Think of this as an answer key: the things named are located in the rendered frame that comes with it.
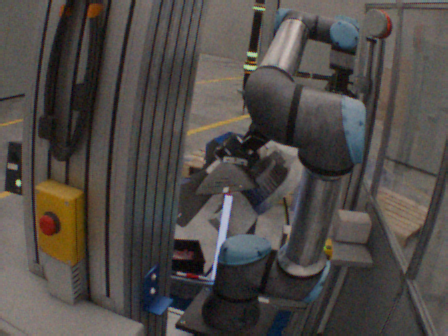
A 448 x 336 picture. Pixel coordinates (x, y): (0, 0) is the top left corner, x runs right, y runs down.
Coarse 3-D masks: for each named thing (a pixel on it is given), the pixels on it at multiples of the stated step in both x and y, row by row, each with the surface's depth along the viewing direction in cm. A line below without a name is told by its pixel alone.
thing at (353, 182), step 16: (368, 48) 213; (384, 48) 210; (368, 96) 218; (368, 112) 219; (368, 128) 222; (368, 144) 226; (352, 176) 232; (352, 192) 232; (352, 208) 237; (304, 320) 264
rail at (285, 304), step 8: (176, 280) 168; (184, 280) 168; (192, 280) 168; (200, 280) 169; (208, 280) 170; (176, 288) 169; (184, 288) 169; (192, 288) 169; (200, 288) 169; (184, 296) 170; (192, 296) 170; (264, 296) 169; (272, 296) 169; (280, 304) 169; (288, 304) 169; (296, 304) 168; (304, 304) 168
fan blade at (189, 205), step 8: (192, 176) 205; (200, 176) 202; (184, 184) 205; (192, 184) 202; (184, 192) 202; (192, 192) 200; (184, 200) 200; (192, 200) 199; (200, 200) 198; (184, 208) 198; (192, 208) 197; (200, 208) 196; (184, 216) 196; (192, 216) 195; (184, 224) 194
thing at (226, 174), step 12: (216, 168) 186; (228, 168) 185; (240, 168) 186; (204, 180) 180; (216, 180) 178; (228, 180) 177; (240, 180) 176; (252, 180) 176; (204, 192) 173; (216, 192) 171; (228, 192) 169
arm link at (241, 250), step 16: (240, 240) 115; (256, 240) 115; (224, 256) 111; (240, 256) 109; (256, 256) 109; (272, 256) 111; (224, 272) 112; (240, 272) 110; (256, 272) 109; (224, 288) 113; (240, 288) 112; (256, 288) 111
